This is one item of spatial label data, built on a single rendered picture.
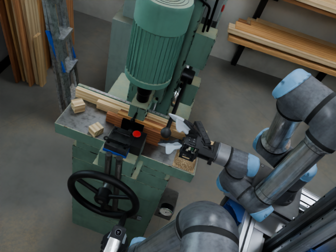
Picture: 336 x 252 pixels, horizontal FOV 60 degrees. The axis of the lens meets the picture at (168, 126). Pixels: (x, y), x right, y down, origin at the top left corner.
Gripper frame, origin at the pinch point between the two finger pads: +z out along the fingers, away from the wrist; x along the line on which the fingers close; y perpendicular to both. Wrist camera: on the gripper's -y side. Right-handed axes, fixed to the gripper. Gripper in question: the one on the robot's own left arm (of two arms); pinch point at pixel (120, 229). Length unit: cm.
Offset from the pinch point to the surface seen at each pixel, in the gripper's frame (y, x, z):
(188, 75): -61, 4, 24
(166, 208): -4.5, 14.9, 18.8
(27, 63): -22, -121, 129
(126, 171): -21.2, -5.4, 4.4
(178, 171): -24.4, 13.5, 13.5
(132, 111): -40.5, -12.0, 17.2
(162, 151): -28.8, 4.9, 17.5
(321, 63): -104, 119, 203
